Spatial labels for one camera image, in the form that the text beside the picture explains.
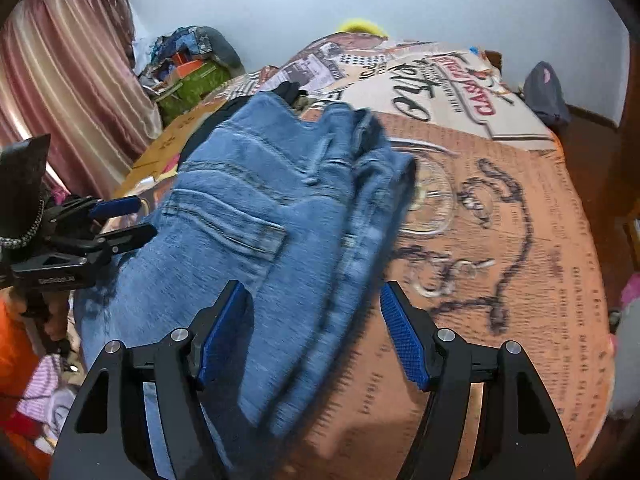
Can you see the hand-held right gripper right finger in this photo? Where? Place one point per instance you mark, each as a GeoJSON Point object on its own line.
{"type": "Point", "coordinates": [407, 340]}

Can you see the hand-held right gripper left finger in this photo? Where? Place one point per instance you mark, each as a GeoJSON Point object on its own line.
{"type": "Point", "coordinates": [220, 340]}

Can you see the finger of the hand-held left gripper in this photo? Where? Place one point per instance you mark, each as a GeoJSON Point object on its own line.
{"type": "Point", "coordinates": [130, 237]}
{"type": "Point", "coordinates": [117, 206]}

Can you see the blue denim pants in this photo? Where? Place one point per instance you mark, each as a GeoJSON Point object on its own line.
{"type": "Point", "coordinates": [260, 200]}

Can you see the person's left hand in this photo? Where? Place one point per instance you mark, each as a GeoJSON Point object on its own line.
{"type": "Point", "coordinates": [56, 322]}

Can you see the person's orange clothing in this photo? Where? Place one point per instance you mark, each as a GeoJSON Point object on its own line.
{"type": "Point", "coordinates": [17, 360]}

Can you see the printed blanket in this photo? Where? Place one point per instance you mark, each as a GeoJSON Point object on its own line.
{"type": "Point", "coordinates": [500, 270]}

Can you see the pink striped cloth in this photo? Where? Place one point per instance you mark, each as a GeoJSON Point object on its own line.
{"type": "Point", "coordinates": [42, 390]}

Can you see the pink striped curtain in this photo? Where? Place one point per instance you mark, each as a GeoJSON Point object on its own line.
{"type": "Point", "coordinates": [65, 70]}

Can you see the pile of colourful clothes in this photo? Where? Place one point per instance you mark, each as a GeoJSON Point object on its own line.
{"type": "Point", "coordinates": [210, 42]}

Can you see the black cloth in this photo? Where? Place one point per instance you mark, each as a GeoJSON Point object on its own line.
{"type": "Point", "coordinates": [287, 91]}

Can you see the pink toy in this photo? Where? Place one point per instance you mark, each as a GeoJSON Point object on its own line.
{"type": "Point", "coordinates": [631, 292]}

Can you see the grey backpack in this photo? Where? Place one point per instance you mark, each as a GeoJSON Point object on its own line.
{"type": "Point", "coordinates": [545, 92]}

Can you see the wooden bed headboard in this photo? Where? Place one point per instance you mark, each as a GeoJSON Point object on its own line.
{"type": "Point", "coordinates": [494, 60]}

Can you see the yellow pillow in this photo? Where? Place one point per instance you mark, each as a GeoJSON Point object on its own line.
{"type": "Point", "coordinates": [362, 29]}

